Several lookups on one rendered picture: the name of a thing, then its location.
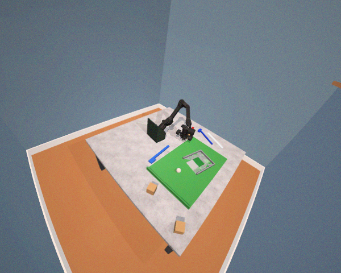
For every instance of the green flat mat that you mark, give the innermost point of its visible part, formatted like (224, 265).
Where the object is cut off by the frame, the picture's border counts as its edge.
(186, 183)

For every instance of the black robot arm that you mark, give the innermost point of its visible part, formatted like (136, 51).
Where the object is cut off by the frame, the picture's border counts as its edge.
(185, 128)

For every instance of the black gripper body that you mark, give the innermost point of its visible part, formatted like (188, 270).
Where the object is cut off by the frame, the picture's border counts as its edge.
(184, 134)

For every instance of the tan block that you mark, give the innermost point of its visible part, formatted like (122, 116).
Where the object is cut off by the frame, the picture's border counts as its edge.
(151, 189)
(179, 227)

